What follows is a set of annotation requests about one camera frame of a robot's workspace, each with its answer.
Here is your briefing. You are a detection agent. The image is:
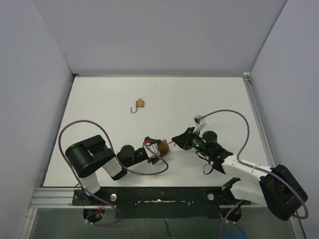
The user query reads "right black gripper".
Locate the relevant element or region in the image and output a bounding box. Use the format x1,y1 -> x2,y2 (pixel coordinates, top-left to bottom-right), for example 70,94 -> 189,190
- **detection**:
172,127 -> 212,157

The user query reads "large brass padlock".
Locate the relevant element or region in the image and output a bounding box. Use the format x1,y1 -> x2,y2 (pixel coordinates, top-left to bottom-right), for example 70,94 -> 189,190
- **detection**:
157,139 -> 170,156

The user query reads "small brass padlock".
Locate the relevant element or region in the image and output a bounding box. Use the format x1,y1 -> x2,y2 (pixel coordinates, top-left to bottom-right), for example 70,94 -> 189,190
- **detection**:
130,98 -> 145,114

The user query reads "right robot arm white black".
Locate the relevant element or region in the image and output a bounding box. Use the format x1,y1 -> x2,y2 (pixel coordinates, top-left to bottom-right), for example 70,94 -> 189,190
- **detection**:
172,127 -> 308,221

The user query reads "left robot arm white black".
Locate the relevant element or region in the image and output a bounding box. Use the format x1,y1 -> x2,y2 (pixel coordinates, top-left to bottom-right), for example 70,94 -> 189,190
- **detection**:
65,135 -> 159,205

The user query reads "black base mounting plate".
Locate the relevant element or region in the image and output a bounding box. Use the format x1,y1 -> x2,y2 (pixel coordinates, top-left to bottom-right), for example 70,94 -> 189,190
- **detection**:
72,186 -> 250,223

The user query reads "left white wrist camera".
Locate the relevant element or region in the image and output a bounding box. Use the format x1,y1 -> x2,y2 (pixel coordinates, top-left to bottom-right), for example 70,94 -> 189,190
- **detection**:
143,143 -> 160,159

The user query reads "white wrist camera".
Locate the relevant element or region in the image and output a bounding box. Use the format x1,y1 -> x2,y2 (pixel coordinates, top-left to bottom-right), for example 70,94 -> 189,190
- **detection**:
143,143 -> 160,159
193,116 -> 207,135

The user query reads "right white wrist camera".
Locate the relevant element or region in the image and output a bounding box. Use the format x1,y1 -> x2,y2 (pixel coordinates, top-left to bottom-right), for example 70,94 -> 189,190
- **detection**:
193,116 -> 207,135

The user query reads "black thin cable loop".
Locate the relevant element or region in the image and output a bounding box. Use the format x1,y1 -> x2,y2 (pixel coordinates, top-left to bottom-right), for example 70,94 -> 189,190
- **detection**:
202,159 -> 216,175

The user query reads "aluminium right side rail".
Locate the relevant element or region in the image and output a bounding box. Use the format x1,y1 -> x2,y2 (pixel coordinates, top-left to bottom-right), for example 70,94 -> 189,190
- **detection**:
243,72 -> 276,166

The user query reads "aluminium rail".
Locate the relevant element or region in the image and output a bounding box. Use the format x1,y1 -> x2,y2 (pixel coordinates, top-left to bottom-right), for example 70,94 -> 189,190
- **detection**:
29,188 -> 74,209
243,72 -> 276,166

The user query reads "aluminium front rail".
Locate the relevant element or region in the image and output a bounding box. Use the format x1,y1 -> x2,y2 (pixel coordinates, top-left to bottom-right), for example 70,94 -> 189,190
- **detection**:
29,188 -> 74,209

